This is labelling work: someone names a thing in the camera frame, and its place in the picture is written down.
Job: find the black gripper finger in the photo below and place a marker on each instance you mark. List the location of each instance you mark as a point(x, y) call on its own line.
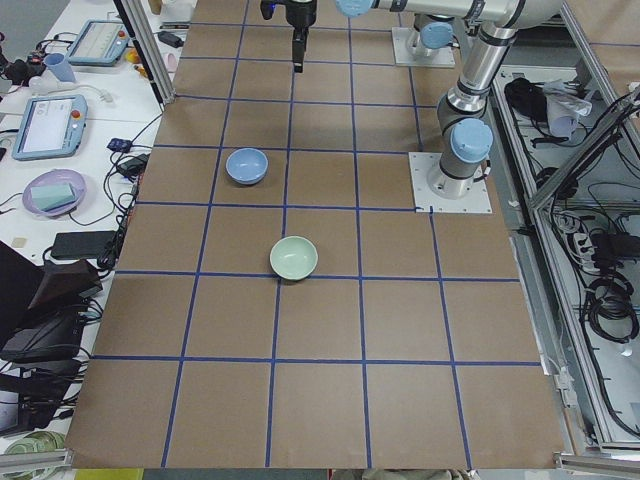
point(299, 45)

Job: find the green ceramic bowl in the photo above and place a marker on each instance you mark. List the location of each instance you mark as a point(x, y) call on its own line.
point(293, 258)

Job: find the blue ceramic bowl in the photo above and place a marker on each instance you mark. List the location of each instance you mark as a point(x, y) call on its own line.
point(247, 166)

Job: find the black power adapter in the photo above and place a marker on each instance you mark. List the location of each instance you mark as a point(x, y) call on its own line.
point(170, 39)

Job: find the pink cup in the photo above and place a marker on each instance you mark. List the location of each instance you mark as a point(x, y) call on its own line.
point(170, 62)

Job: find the yellow tool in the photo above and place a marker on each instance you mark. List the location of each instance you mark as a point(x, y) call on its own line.
point(133, 57)

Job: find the blue teach pendant far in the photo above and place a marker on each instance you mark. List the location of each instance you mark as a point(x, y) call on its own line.
point(100, 43)

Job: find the blue teach pendant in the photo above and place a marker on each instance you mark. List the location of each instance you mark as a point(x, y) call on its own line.
point(51, 127)
point(100, 43)

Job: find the black power brick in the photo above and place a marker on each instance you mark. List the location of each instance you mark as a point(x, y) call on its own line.
point(134, 166)

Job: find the small blue black module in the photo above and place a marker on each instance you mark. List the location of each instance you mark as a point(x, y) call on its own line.
point(120, 145)

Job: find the blue plastic cup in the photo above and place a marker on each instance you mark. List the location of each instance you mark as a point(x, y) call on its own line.
point(59, 66)

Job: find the blue teach pendant near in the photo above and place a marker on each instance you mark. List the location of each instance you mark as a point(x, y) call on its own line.
point(51, 127)

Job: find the purple plate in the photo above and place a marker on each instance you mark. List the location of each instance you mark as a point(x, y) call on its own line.
point(56, 176)

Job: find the green sponge block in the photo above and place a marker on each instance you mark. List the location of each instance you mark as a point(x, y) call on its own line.
point(49, 197)

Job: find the black flat device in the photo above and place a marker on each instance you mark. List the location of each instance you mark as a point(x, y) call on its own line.
point(81, 245)

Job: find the black laptop stand equipment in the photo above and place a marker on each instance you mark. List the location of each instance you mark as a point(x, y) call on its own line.
point(44, 311)

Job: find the aluminium frame post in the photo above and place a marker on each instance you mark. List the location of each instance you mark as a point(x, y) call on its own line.
point(137, 25)

